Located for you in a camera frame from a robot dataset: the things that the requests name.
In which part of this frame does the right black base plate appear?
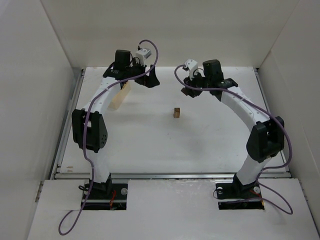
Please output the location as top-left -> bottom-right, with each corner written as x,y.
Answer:
213,182 -> 265,210

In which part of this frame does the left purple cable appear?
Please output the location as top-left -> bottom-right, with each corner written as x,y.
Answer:
58,39 -> 160,236

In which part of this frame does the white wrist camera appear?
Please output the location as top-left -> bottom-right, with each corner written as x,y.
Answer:
135,48 -> 152,67
182,59 -> 199,80

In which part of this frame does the dark brown wood block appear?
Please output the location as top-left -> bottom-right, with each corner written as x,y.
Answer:
181,87 -> 189,96

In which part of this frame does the light wood block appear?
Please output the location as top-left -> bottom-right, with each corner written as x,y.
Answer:
173,107 -> 181,119

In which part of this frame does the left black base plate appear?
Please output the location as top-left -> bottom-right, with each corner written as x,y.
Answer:
83,183 -> 128,211

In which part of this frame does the purple cable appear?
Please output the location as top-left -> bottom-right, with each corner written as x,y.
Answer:
58,39 -> 160,236
174,64 -> 294,215

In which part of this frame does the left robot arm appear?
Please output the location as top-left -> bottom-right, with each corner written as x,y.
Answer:
71,47 -> 160,196

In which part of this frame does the aluminium table edge rail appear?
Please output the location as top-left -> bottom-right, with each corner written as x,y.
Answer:
46,67 -> 85,180

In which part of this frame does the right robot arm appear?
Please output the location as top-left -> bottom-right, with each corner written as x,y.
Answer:
181,59 -> 284,200

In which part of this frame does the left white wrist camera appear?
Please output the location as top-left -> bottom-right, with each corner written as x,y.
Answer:
135,48 -> 152,67

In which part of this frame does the front aluminium rail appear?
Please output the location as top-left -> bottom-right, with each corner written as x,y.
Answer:
53,171 -> 292,180

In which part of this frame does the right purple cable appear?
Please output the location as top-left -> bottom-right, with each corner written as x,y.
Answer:
174,64 -> 294,215

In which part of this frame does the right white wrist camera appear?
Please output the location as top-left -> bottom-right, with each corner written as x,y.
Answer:
182,59 -> 199,80

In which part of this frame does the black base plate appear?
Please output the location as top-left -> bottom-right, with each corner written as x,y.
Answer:
213,182 -> 265,210
83,183 -> 128,211

